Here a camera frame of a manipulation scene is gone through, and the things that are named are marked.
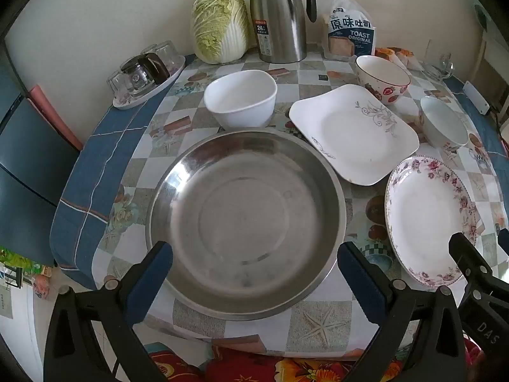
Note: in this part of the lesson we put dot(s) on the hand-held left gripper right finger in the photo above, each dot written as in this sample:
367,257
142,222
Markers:
360,282

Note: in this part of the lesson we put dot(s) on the red floral cushion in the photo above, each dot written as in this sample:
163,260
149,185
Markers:
246,366

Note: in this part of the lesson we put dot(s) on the bagged toast bread loaf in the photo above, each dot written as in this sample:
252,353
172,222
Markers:
350,28

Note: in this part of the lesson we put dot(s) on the white strawberry print bowl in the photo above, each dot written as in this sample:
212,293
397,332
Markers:
381,73

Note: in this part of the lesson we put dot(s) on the round pink floral plate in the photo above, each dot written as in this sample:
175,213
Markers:
425,215

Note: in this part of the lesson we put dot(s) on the clear glass pitcher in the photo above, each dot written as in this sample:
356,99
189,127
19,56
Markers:
437,63

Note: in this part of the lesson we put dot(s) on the white square plate grey floral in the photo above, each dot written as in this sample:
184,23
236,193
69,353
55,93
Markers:
350,135

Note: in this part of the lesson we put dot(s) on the pink rolled sheet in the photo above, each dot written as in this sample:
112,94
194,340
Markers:
51,115

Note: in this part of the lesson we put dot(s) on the checkered blue-bordered tablecloth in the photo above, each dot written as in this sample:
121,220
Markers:
131,191

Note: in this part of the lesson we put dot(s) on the dark blue cabinet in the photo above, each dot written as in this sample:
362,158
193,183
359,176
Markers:
28,159

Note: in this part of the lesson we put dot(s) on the small glass jar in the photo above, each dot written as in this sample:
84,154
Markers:
167,81

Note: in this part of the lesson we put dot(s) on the clear glass cup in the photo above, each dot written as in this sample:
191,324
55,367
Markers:
148,50
116,83
167,53

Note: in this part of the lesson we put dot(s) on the white rounded square bowl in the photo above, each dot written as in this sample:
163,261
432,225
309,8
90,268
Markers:
238,95

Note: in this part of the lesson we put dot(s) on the orange label snack packet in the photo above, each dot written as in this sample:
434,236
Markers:
383,53
409,59

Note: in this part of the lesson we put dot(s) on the plain pale white bowl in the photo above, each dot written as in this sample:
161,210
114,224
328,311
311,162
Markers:
441,119

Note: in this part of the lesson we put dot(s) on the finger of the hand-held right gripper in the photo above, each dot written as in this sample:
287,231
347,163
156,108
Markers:
504,240
469,254

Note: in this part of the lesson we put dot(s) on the colourful packaging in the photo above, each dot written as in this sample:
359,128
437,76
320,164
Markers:
24,270

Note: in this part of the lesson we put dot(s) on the stainless steel thermos jug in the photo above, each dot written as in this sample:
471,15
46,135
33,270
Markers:
278,20

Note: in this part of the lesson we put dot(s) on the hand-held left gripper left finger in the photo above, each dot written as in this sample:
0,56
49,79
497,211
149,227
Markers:
147,282

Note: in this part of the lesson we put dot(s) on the large stainless steel basin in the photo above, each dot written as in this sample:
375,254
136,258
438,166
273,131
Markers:
246,223

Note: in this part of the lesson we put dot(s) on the napa cabbage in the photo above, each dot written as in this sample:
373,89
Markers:
218,28

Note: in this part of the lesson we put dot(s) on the green wall hanging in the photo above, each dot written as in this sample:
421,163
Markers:
481,16

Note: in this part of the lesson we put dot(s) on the white power strip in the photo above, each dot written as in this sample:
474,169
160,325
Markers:
477,97

